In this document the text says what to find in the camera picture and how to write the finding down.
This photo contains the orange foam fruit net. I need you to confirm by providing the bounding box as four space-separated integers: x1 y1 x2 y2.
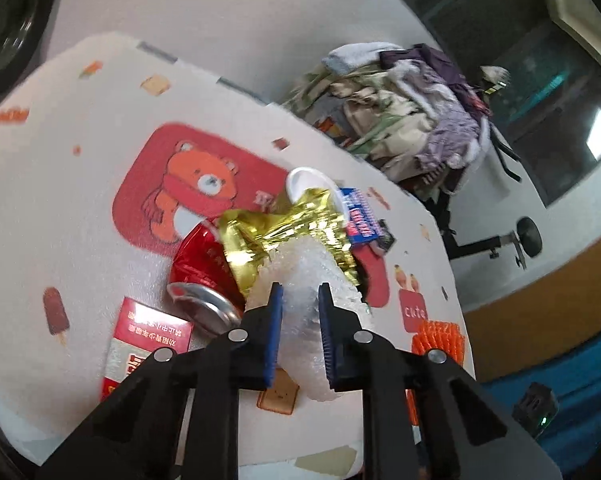
405 320 465 428

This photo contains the red cigarette box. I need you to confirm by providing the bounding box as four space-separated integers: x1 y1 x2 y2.
99 296 195 402

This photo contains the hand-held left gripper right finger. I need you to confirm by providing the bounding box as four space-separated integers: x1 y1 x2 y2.
318 282 564 480

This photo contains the pile of clothes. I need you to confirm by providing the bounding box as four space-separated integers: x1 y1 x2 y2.
280 42 496 196

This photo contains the white foam fruit net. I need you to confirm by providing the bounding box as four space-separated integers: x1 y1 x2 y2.
245 237 374 403

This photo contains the small black device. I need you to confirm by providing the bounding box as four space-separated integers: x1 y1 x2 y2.
513 382 559 436

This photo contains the blue snack packet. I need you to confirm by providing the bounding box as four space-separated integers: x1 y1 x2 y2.
338 187 396 256

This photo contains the washing machine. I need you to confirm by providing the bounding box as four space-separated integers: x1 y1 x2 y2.
0 0 61 101

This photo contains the gold foil wrapper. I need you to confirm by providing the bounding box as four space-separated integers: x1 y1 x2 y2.
216 187 359 298

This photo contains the black exercise bike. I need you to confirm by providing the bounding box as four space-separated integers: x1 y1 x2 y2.
421 65 544 271

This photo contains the crushed red can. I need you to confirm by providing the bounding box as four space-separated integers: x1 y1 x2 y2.
166 220 244 336

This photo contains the white paper cup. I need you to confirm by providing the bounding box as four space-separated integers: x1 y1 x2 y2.
285 166 346 211

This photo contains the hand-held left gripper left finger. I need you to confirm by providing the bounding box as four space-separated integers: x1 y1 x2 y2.
35 282 285 480

